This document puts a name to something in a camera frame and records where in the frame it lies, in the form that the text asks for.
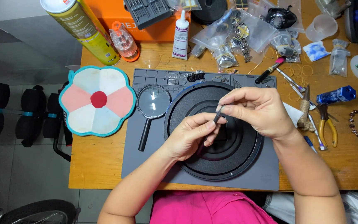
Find person's left hand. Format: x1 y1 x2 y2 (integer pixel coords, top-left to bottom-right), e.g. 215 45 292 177
163 112 228 162

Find person's right hand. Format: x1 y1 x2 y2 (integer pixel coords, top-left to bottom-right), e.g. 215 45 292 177
218 86 298 141

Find small black watch strap piece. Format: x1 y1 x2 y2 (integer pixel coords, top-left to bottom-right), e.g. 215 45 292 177
213 105 227 125

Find white tissue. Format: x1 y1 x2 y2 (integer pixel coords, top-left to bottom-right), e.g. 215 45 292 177
283 102 304 127

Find black brush with pink tip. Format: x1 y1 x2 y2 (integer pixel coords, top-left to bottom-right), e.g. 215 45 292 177
255 57 287 84

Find black round tray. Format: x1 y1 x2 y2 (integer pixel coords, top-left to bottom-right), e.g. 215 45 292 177
164 82 264 181

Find silver tweezers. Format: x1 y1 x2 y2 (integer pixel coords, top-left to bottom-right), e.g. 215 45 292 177
275 67 307 98

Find twine-wrapped tool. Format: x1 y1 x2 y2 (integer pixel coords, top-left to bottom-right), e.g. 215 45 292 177
297 85 315 132

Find grey silicone work mat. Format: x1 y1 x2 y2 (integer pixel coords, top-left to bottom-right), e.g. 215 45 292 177
121 68 279 191

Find black magnifying glass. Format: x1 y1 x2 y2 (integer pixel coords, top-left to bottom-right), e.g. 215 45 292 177
136 85 171 152

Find blue pen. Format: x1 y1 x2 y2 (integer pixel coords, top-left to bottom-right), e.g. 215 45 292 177
303 136 318 153

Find scattered tan rubber bands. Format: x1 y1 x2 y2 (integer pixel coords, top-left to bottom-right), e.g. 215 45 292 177
263 47 314 103

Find silver spring bar tool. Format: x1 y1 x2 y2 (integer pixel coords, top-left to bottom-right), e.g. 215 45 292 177
308 113 327 151

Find black watch band links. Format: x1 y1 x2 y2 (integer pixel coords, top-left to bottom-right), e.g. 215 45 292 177
187 71 206 83

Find person's pink shirt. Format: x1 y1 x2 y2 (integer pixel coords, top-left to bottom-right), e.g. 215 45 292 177
149 190 277 224

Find heap of bagged watch parts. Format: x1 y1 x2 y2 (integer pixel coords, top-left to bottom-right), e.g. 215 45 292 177
190 0 302 69

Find clear round watch glass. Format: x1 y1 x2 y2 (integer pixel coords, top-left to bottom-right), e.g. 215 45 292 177
137 50 161 69

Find small clear plastic bag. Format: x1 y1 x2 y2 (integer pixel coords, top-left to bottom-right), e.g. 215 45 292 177
329 39 351 77

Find black digital watch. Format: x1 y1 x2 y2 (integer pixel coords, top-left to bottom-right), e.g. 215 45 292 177
265 6 298 29

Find flower-shaped fabric pot holder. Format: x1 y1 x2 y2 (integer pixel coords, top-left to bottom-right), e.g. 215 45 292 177
59 65 137 137

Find clear plastic measuring cup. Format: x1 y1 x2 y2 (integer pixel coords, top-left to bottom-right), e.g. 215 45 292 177
305 14 339 42

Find white glue bottle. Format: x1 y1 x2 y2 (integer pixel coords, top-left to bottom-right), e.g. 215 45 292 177
172 10 190 60

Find black round disc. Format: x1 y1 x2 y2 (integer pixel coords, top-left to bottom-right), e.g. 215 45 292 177
191 0 228 25

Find clear container with orange lid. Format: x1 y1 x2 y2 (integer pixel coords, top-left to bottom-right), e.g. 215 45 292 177
109 21 140 63

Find clear plastic holder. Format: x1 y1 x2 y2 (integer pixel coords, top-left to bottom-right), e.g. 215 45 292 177
314 0 352 19

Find grey screwdriver bit case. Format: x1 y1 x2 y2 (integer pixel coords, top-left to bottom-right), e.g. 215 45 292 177
123 0 173 30

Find orange cardboard box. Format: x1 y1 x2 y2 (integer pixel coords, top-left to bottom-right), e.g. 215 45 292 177
84 0 192 43

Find yellow spray can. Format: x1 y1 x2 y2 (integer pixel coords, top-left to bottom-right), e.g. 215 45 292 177
40 0 121 66

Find black exercise equipment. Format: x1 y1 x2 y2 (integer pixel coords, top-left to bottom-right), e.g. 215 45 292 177
0 82 74 162

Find black vehicle wheel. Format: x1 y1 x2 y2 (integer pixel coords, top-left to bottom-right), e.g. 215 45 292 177
0 199 81 224

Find yellow-handled pliers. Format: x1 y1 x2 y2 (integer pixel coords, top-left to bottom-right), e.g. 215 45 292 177
317 103 339 148

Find silver metal watch bracelet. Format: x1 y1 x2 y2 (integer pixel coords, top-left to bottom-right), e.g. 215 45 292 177
232 22 253 63

